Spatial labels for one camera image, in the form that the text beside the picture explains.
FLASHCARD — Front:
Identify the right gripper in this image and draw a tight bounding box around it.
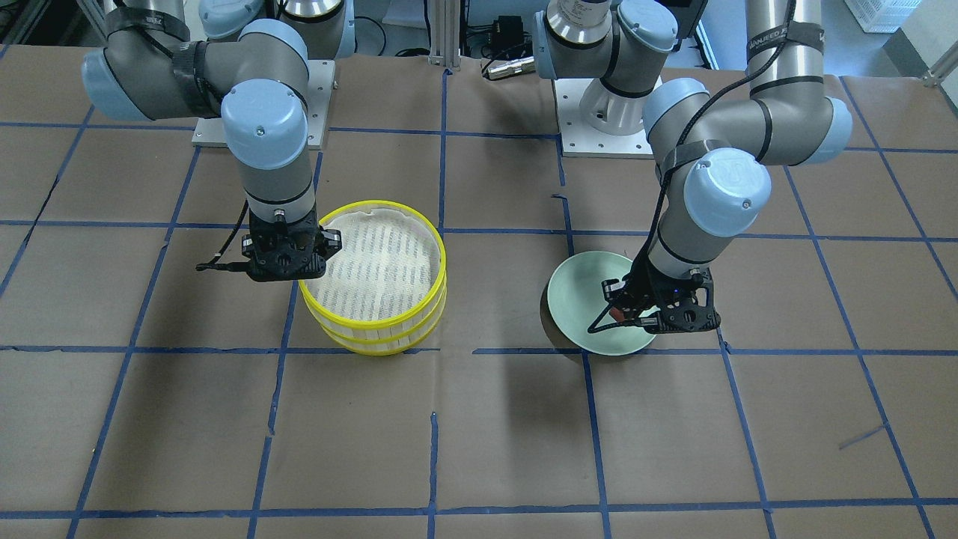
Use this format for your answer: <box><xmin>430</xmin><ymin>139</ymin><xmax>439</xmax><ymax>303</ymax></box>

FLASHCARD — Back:
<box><xmin>196</xmin><ymin>210</ymin><xmax>343</xmax><ymax>282</ymax></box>

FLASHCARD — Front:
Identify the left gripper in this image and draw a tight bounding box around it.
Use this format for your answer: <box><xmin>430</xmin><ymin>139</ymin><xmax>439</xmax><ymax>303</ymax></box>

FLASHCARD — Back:
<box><xmin>588</xmin><ymin>261</ymin><xmax>721</xmax><ymax>335</ymax></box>

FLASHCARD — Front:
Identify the yellow steamer layer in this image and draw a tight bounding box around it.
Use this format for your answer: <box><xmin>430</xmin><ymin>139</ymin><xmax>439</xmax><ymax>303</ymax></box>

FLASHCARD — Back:
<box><xmin>305</xmin><ymin>290</ymin><xmax>446</xmax><ymax>356</ymax></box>
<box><xmin>299</xmin><ymin>199</ymin><xmax>446</xmax><ymax>337</ymax></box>

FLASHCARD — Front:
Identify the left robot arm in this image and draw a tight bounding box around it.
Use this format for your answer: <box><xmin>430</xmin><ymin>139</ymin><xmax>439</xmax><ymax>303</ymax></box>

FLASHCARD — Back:
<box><xmin>533</xmin><ymin>1</ymin><xmax>853</xmax><ymax>335</ymax></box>

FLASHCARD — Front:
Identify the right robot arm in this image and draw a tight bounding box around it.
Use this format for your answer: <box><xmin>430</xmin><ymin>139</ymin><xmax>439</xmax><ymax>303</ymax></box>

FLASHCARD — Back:
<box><xmin>82</xmin><ymin>1</ymin><xmax>342</xmax><ymax>282</ymax></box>

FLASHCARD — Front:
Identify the green plate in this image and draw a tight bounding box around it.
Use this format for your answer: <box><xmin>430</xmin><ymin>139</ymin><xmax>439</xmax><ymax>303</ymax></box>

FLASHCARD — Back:
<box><xmin>547</xmin><ymin>250</ymin><xmax>655</xmax><ymax>356</ymax></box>

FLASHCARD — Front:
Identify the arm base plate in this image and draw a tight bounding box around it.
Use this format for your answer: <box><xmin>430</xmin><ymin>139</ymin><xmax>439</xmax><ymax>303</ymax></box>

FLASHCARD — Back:
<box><xmin>192</xmin><ymin>59</ymin><xmax>336</xmax><ymax>150</ymax></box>
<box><xmin>553</xmin><ymin>79</ymin><xmax>653</xmax><ymax>159</ymax></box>

